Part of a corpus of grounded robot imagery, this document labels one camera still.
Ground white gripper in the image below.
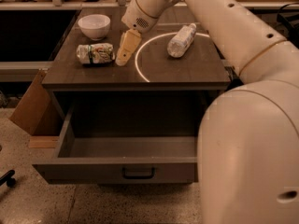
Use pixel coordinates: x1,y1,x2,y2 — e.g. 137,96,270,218
115,0,180,66

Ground brown cardboard piece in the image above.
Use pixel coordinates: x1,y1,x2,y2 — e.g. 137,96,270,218
9,70,63,148

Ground dark wooden cabinet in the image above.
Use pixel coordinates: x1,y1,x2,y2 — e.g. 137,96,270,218
43,7,230,136

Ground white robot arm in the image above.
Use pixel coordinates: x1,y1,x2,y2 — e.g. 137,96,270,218
121,0,299,224

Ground clear plastic water bottle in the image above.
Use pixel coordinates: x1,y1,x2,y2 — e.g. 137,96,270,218
167,23,196,58

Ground black chair caster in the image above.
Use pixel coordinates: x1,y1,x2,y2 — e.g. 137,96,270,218
0,170,16,188

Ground white ceramic bowl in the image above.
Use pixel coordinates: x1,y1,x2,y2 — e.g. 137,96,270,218
78,14,110,40

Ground open grey top drawer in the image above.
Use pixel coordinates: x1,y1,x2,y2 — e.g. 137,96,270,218
33,105,198,184

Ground black drawer handle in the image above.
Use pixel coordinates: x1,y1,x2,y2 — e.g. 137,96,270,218
121,168,156,180

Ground crushed 7up can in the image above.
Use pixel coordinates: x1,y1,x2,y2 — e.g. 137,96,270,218
77,43,115,64

